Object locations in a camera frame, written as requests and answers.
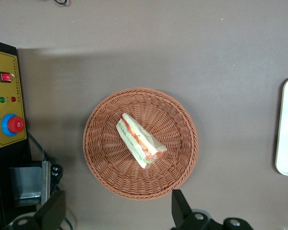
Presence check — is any triangle sandwich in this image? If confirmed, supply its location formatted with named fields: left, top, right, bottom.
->
left=116, top=112, right=168, bottom=170

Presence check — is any brown round wicker basket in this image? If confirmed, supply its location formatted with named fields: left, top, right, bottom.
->
left=83, top=87, right=199, bottom=201

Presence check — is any grey metal bracket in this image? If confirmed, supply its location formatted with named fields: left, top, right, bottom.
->
left=9, top=161, right=51, bottom=207

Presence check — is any black control box cable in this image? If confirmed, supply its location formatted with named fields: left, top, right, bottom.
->
left=26, top=131, right=63, bottom=186

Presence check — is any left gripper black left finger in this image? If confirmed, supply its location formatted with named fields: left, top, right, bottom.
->
left=35, top=190, right=67, bottom=230

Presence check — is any black yellow control box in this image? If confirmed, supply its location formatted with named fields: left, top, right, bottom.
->
left=0, top=39, right=43, bottom=230

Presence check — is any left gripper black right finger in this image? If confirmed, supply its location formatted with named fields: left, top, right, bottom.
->
left=171, top=189, right=211, bottom=230

